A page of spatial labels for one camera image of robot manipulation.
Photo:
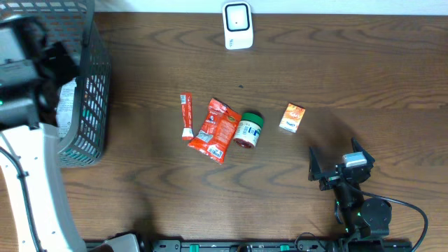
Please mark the small orange box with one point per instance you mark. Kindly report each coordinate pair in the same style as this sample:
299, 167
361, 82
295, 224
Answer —
291, 118

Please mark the red snack bag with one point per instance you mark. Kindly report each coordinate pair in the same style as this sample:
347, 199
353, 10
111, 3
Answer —
217, 131

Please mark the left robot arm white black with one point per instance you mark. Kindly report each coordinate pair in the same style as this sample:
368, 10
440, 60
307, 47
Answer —
33, 174

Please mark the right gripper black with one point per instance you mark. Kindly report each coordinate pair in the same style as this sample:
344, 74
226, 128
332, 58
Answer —
330, 178

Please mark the red stick packet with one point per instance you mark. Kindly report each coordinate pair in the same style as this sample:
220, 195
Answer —
187, 113

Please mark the green white 3M package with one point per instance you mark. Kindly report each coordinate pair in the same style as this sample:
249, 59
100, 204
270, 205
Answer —
65, 108

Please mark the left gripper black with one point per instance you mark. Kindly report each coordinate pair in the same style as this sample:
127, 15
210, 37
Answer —
61, 61

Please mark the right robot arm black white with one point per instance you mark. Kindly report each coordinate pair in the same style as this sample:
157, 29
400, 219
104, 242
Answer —
363, 218

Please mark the grey plastic mesh basket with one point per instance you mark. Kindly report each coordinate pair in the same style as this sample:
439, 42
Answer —
72, 22

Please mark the green lid jar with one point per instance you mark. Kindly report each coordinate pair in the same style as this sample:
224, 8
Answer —
248, 130

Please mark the white barcode scanner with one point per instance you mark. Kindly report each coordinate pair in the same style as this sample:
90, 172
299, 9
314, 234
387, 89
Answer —
238, 25

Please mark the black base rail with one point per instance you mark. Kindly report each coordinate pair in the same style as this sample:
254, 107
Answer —
307, 245

